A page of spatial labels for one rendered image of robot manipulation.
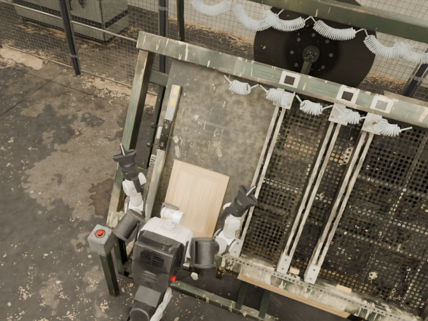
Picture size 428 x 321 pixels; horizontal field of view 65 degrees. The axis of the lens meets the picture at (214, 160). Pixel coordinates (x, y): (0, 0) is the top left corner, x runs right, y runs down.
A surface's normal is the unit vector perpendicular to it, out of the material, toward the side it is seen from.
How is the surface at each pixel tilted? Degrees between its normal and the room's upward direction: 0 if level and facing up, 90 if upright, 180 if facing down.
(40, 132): 0
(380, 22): 90
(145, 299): 22
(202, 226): 60
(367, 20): 90
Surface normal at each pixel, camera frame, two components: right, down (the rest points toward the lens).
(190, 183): -0.22, 0.22
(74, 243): 0.11, -0.69
